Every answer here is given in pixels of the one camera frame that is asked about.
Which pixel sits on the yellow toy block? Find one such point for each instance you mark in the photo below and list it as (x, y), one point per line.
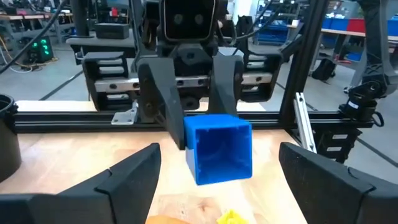
(231, 217)

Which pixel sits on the black backpack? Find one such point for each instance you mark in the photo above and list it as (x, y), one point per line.
(323, 70)

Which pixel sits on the red storage bin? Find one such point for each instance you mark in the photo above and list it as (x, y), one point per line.
(356, 25)

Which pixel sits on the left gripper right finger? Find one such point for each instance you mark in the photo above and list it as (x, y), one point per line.
(335, 202)

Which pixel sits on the orange foam die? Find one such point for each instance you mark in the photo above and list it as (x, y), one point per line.
(168, 221)

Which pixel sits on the black box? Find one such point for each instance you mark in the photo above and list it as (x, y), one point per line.
(112, 31)

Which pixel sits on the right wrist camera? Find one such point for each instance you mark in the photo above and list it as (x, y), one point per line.
(186, 21)

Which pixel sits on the blue toy block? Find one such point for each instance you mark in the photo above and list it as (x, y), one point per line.
(224, 155)

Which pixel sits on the black aluminium table frame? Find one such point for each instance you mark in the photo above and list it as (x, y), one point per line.
(304, 62)

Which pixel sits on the blue storage bin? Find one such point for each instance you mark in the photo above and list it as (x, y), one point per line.
(334, 23)

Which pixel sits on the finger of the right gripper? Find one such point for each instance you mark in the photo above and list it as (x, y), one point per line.
(225, 87)
(158, 90)

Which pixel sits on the silver mounting plate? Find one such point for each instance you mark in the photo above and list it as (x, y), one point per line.
(124, 118)

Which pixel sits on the green LED device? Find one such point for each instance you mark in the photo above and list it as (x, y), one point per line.
(40, 49)

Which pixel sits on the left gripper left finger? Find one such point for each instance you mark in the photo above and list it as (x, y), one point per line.
(109, 202)

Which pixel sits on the black bucket with googly eyes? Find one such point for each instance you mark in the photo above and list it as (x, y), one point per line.
(9, 146)

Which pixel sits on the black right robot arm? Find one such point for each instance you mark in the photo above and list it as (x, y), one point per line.
(376, 46)

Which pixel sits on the silver aluminium brace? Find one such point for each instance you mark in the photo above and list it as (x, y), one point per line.
(303, 121)

